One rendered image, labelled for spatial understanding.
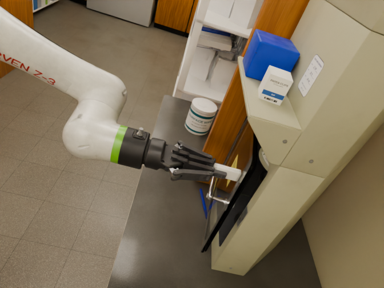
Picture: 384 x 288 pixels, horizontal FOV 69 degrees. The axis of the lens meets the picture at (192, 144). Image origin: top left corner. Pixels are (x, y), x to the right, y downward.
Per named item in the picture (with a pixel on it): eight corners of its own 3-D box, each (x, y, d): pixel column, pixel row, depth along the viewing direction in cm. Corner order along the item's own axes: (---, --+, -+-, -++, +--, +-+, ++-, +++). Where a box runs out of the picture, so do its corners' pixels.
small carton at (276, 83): (278, 95, 65) (290, 72, 62) (279, 106, 61) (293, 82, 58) (258, 88, 65) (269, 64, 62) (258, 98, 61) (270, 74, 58)
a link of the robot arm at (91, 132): (58, 160, 68) (49, 138, 58) (78, 118, 74) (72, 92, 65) (116, 174, 69) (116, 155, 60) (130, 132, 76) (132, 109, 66)
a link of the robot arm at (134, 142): (125, 150, 74) (115, 174, 67) (131, 114, 67) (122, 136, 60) (147, 155, 75) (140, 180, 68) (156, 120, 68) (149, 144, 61)
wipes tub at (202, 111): (208, 124, 154) (217, 101, 145) (207, 138, 144) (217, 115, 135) (185, 118, 153) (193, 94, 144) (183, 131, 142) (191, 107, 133)
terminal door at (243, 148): (215, 187, 111) (257, 103, 87) (202, 255, 87) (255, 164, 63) (213, 186, 111) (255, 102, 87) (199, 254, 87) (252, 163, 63)
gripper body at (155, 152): (146, 151, 63) (186, 162, 64) (152, 129, 69) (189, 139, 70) (140, 174, 67) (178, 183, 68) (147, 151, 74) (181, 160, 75)
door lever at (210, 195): (226, 184, 85) (229, 179, 84) (222, 208, 78) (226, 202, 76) (210, 178, 85) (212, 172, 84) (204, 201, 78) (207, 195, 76)
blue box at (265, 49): (275, 71, 78) (291, 40, 72) (282, 88, 70) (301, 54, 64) (242, 60, 76) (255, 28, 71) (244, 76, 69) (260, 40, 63)
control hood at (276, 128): (260, 96, 87) (275, 66, 81) (280, 167, 61) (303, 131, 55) (226, 85, 86) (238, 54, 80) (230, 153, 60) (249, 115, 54)
